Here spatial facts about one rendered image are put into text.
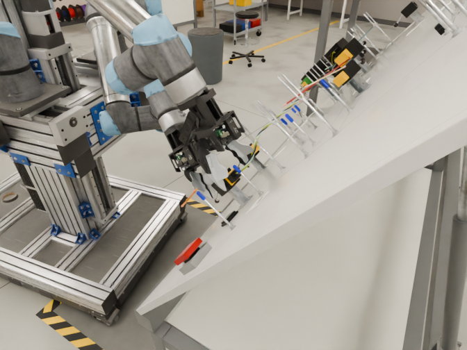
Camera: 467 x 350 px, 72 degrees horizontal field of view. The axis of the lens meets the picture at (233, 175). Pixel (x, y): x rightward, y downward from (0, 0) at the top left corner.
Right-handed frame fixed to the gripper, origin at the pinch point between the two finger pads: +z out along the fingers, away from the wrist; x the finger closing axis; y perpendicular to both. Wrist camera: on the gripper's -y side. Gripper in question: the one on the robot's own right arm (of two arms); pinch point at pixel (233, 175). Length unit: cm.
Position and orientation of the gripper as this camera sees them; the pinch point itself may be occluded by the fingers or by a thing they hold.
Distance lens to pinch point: 73.5
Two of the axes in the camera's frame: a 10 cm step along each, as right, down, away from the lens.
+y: 6.3, 0.0, -7.8
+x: 6.1, -6.2, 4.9
